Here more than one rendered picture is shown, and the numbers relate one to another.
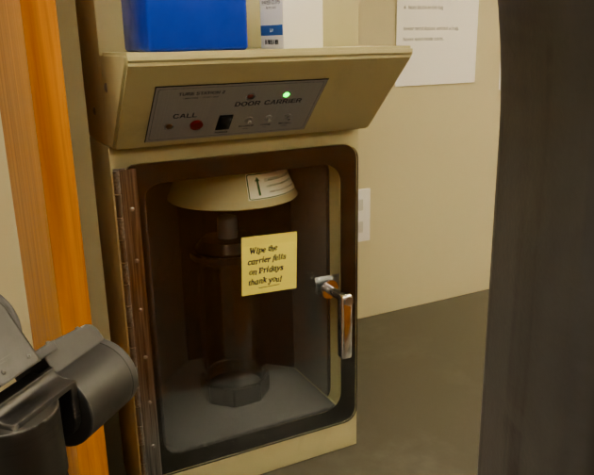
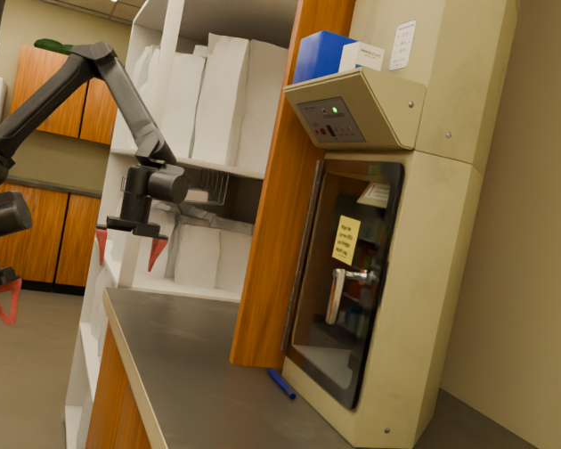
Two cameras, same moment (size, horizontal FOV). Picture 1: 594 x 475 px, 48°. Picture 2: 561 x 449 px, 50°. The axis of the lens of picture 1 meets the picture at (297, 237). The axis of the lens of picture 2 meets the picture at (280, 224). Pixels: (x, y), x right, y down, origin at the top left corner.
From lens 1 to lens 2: 1.30 m
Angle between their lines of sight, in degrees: 94
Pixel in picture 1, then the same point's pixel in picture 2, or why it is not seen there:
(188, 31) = (300, 74)
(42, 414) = (136, 169)
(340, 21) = (421, 67)
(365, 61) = (344, 81)
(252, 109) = (332, 121)
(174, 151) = (341, 155)
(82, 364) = (164, 172)
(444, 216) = not seen: outside the picture
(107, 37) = not seen: hidden behind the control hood
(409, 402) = not seen: outside the picture
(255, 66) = (311, 89)
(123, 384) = (164, 184)
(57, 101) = (280, 111)
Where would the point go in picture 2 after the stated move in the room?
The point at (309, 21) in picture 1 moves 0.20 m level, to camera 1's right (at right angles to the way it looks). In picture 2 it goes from (349, 62) to (353, 27)
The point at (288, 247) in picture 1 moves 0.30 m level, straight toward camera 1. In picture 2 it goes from (354, 232) to (183, 198)
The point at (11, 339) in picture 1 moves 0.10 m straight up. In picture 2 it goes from (149, 149) to (158, 99)
